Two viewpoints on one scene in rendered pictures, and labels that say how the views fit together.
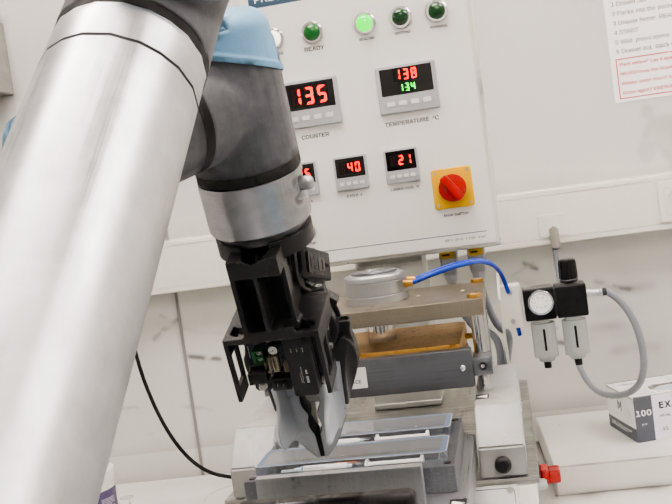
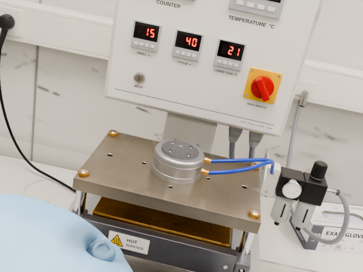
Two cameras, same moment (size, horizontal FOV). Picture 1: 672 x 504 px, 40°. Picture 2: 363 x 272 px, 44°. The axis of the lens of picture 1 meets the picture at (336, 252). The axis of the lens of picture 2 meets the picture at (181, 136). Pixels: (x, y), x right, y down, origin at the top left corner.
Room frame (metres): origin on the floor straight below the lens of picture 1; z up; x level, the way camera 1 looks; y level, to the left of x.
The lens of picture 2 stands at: (0.56, 0.03, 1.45)
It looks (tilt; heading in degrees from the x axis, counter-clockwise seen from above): 24 degrees down; 353
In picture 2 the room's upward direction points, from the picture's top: 12 degrees clockwise
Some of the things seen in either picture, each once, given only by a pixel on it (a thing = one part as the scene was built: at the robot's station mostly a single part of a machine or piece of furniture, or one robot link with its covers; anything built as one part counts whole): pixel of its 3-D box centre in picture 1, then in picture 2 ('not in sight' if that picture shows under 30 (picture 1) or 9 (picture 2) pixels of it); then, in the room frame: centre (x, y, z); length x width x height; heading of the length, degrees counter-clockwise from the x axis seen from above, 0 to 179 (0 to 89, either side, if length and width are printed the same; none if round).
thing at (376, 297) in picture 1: (398, 315); (187, 178); (1.20, -0.07, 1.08); 0.31 x 0.24 x 0.13; 79
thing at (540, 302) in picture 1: (554, 314); (296, 195); (1.26, -0.29, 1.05); 0.15 x 0.05 x 0.15; 79
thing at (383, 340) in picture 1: (388, 333); (175, 195); (1.17, -0.05, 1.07); 0.22 x 0.17 x 0.10; 79
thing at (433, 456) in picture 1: (354, 462); not in sight; (0.88, 0.01, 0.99); 0.18 x 0.06 x 0.02; 79
